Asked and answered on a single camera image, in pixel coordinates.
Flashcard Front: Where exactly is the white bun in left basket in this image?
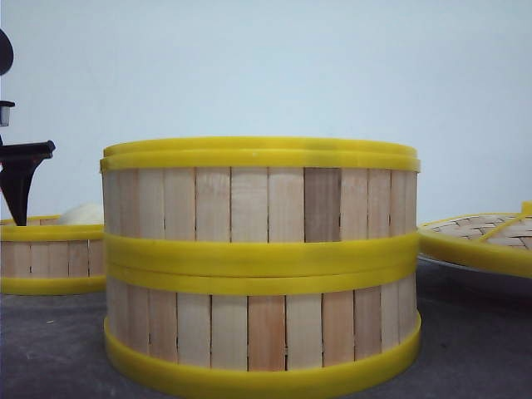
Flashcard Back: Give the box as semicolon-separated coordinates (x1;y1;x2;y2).
57;203;104;225

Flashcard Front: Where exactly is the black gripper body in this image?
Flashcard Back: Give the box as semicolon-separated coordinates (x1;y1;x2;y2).
0;28;17;129

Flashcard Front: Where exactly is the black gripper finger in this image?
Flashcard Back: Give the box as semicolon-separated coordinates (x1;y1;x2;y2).
1;140;56;226

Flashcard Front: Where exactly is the white plate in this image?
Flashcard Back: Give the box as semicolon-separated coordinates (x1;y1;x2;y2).
418;254;531;288

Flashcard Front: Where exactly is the woven bamboo steamer lid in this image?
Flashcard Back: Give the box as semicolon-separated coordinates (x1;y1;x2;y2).
418;200;531;278

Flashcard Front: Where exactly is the bamboo steamer basket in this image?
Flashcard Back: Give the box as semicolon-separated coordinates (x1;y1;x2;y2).
104;274;421;398
101;137;420;291
1;215;106;295

